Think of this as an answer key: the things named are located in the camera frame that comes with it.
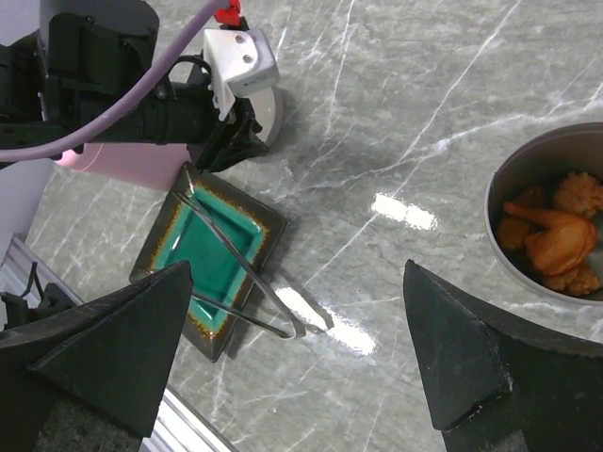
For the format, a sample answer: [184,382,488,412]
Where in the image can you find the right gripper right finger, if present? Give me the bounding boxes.
[403,260,602,451]

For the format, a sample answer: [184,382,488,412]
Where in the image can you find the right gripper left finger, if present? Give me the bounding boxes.
[0,260,194,452]

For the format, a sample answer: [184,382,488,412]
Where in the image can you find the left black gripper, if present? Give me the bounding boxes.
[87,82,268,172]

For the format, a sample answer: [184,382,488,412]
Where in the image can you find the grey round lid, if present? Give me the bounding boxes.
[249,86,284,146]

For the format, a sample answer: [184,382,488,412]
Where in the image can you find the metal tongs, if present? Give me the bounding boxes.
[171,164,307,340]

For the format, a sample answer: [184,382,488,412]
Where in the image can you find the pink cylindrical container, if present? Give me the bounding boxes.
[55,143,190,191]

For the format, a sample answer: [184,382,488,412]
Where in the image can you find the fried chicken piece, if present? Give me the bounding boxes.
[553,172,602,219]
[542,263,601,297]

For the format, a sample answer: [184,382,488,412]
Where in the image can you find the brown fried nugget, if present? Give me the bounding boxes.
[497,186,548,250]

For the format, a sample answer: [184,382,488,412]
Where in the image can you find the orange chicken drumstick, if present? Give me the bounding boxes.
[503,202,598,277]

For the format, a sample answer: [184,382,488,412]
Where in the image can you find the grey cylindrical container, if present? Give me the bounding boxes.
[483,121,602,306]

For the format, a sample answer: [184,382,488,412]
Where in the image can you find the square black teal plate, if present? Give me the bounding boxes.
[129,163,287,363]

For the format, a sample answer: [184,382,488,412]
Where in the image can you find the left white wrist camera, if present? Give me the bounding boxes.
[203,28,280,121]

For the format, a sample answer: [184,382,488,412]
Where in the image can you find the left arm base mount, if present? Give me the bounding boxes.
[1,262,75,330]

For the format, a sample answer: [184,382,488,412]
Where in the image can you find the aluminium front rail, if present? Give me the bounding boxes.
[0,233,241,452]

